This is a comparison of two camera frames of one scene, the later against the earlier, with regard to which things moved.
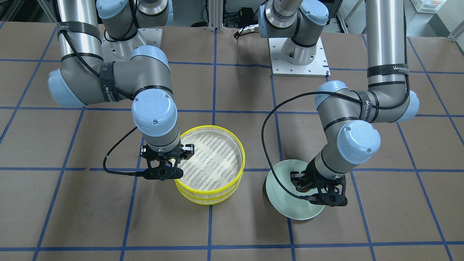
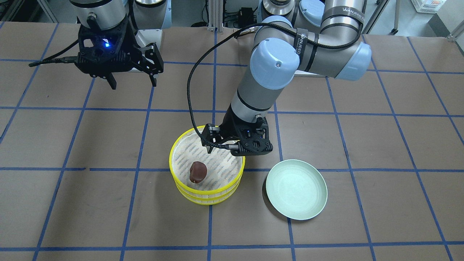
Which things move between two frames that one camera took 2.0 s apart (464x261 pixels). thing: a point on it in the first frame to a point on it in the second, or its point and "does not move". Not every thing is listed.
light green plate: x=288 y=206 does not move
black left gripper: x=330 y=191 to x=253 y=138
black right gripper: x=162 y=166 to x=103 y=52
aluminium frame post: x=215 y=15 does not move
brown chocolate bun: x=304 y=189 to x=198 y=171
